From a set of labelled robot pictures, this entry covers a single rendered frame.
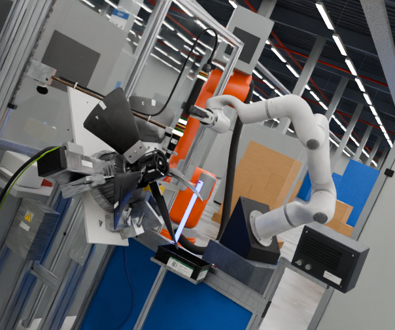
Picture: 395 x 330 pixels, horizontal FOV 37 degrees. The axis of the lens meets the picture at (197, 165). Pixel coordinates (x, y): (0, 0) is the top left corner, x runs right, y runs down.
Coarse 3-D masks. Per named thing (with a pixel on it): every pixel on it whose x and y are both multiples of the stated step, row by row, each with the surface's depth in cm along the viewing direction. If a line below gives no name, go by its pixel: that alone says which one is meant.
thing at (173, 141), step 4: (208, 60) 246; (204, 64) 246; (208, 64) 246; (204, 68) 246; (208, 68) 246; (208, 72) 246; (172, 136) 248; (176, 136) 247; (172, 140) 248; (176, 140) 248; (172, 144) 248; (176, 144) 248; (168, 148) 248; (172, 148) 248; (168, 156) 249
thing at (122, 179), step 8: (120, 176) 212; (128, 176) 217; (136, 176) 225; (120, 184) 212; (128, 184) 219; (136, 184) 229; (120, 192) 214; (128, 192) 221; (120, 200) 215; (120, 208) 218
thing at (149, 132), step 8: (136, 96) 257; (136, 104) 256; (160, 104) 261; (136, 112) 254; (144, 112) 255; (152, 112) 256; (168, 112) 261; (136, 120) 252; (144, 120) 253; (160, 120) 256; (168, 120) 258; (144, 128) 251; (152, 128) 252; (160, 128) 253; (144, 136) 249; (152, 136) 250; (160, 136) 251
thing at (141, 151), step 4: (140, 140) 236; (136, 144) 236; (140, 144) 237; (132, 148) 236; (136, 148) 237; (144, 148) 238; (128, 152) 236; (132, 152) 236; (140, 152) 238; (144, 152) 239; (128, 156) 236; (132, 156) 237; (136, 156) 238; (140, 156) 239; (128, 160) 237; (132, 160) 238
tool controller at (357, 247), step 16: (320, 224) 250; (304, 240) 244; (320, 240) 240; (336, 240) 237; (352, 240) 242; (304, 256) 245; (320, 256) 240; (336, 256) 237; (352, 256) 232; (320, 272) 241; (336, 272) 237; (352, 272) 234; (336, 288) 238; (352, 288) 242
